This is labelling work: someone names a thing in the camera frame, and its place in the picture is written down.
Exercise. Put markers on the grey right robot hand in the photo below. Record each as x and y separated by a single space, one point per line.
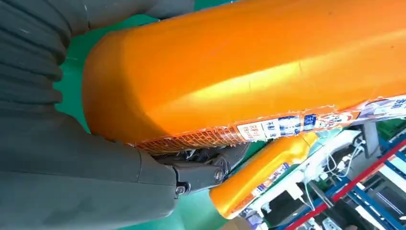
79 181

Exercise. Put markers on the green table mat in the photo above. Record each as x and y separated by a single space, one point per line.
73 104

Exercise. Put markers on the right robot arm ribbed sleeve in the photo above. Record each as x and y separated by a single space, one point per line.
28 57

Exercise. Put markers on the cardboard box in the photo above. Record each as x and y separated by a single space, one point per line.
234 224

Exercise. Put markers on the black box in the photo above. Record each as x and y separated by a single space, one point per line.
285 209

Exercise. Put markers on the white workbench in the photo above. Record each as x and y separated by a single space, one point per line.
317 165

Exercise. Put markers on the red metal bar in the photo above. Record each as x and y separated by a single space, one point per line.
349 187

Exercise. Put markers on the green plastic crate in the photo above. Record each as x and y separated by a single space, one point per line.
391 128

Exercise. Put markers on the blue metal frame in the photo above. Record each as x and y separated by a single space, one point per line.
368 203

